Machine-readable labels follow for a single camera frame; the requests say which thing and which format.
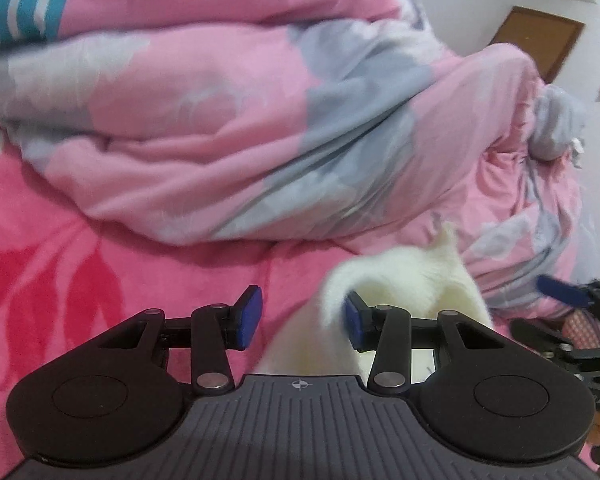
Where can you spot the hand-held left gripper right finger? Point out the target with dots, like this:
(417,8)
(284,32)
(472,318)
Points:
(355,320)

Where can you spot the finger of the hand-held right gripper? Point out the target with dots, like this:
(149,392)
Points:
(560,291)
(537,334)

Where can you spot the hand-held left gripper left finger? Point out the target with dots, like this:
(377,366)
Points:
(247,317)

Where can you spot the white fuzzy sweater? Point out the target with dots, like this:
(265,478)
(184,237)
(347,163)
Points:
(405,280)

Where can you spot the pink floral bed sheet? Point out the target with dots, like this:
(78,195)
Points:
(55,270)

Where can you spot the pink grey floral quilt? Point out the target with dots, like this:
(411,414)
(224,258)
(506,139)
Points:
(205,110)

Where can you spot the brown wooden door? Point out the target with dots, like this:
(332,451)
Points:
(540,40)

